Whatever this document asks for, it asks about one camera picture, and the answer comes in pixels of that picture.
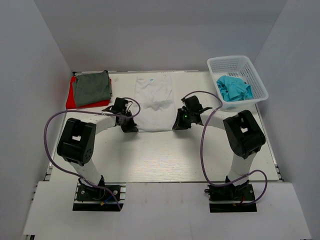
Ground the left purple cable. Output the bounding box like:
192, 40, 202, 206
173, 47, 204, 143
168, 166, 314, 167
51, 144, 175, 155
44, 97, 141, 211

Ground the white plastic basket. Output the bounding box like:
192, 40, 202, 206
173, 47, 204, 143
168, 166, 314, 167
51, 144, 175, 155
207, 55, 269, 110

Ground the white t shirt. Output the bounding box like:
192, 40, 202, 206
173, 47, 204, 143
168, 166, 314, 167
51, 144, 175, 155
134, 74, 177, 133

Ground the purple cable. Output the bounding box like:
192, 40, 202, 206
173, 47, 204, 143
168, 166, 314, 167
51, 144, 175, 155
44, 97, 141, 211
181, 90, 269, 206

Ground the folded red t shirt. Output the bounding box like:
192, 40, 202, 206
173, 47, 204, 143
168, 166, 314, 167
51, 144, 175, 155
65, 76, 111, 110

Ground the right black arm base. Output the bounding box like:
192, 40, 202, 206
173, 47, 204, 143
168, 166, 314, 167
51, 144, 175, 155
204, 183, 257, 213

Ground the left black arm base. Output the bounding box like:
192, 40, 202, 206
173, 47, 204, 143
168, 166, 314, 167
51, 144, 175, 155
72, 183, 126, 212

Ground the folded grey t shirt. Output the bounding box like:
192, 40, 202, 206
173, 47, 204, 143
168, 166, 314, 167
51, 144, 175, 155
72, 70, 112, 108

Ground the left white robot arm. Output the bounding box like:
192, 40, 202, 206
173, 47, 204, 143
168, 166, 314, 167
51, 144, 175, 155
57, 97, 141, 200

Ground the teal crumpled t shirt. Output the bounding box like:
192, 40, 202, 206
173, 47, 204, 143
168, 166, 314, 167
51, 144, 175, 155
216, 75, 254, 102

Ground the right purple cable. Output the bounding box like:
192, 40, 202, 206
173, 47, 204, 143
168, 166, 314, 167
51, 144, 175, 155
181, 90, 269, 206

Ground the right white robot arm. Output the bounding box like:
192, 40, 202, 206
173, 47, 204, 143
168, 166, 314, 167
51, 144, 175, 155
172, 95, 266, 201

